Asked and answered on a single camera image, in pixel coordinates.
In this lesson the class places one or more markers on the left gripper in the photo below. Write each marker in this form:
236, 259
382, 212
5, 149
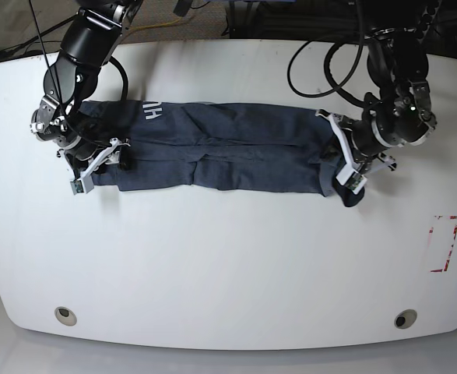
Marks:
403, 116

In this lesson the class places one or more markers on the table cable grommet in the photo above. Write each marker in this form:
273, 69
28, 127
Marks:
65, 316
405, 319

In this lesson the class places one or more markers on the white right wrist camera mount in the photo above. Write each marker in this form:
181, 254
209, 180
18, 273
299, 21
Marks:
81, 171

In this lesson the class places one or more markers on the left table cable grommet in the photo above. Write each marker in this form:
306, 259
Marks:
65, 316

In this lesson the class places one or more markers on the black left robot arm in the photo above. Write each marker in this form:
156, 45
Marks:
398, 65

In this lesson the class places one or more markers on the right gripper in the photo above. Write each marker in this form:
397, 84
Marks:
81, 136

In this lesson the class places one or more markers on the right table cable grommet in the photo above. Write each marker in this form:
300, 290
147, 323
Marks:
405, 319

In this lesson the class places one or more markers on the dark blue T-shirt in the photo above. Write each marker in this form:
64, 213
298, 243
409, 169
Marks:
254, 147

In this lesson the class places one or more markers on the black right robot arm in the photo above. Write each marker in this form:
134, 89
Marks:
88, 45

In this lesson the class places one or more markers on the red tape rectangle marking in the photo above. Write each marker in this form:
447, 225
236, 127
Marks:
441, 242

